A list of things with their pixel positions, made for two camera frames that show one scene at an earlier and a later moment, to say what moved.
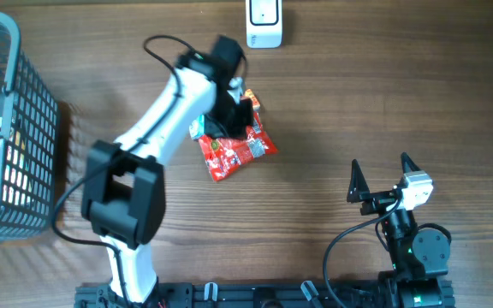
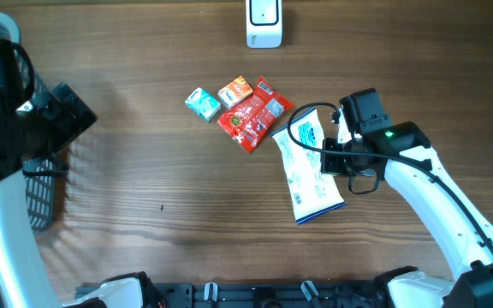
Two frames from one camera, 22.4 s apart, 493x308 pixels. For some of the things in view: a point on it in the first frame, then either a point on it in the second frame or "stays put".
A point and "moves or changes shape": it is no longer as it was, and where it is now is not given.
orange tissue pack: x=256 y=103 moves or changes shape
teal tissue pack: x=197 y=127 moves or changes shape
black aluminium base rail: x=281 y=294 stays put
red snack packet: x=223 y=156 -> x=249 y=122
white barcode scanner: x=264 y=24 stays put
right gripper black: x=359 y=191 -> x=329 y=164
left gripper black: x=238 y=128 -> x=68 y=127
